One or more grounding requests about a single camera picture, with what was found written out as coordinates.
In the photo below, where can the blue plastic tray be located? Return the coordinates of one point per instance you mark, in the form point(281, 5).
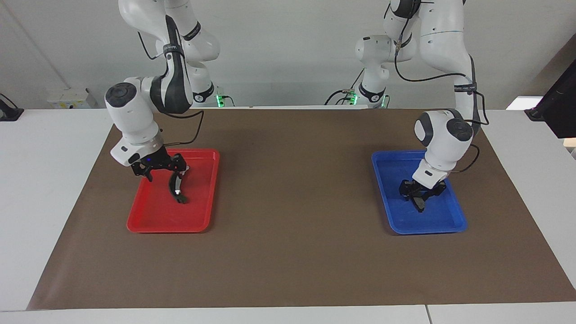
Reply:
point(405, 220)

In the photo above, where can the curved brake shoe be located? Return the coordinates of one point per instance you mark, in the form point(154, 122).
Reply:
point(173, 186)

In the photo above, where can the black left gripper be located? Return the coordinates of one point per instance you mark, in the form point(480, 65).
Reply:
point(423, 191)

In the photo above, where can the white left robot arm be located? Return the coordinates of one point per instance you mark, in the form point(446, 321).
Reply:
point(445, 135)

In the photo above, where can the black desk stand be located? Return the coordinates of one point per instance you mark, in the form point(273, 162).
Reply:
point(9, 112)

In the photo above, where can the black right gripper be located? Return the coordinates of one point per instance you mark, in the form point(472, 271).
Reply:
point(159, 162)

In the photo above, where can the white wall socket box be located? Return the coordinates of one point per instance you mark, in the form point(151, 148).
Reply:
point(72, 99)

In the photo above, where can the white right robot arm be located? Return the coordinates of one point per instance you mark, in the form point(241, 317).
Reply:
point(135, 112)

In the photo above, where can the red plastic tray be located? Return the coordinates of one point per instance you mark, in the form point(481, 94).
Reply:
point(157, 216)

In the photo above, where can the dark brake pad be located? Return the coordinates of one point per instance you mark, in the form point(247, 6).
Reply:
point(420, 202)

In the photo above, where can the black monitor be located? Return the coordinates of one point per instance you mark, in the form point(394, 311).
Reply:
point(558, 103)

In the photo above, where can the brown table mat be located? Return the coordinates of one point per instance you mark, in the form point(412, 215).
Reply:
point(292, 225)

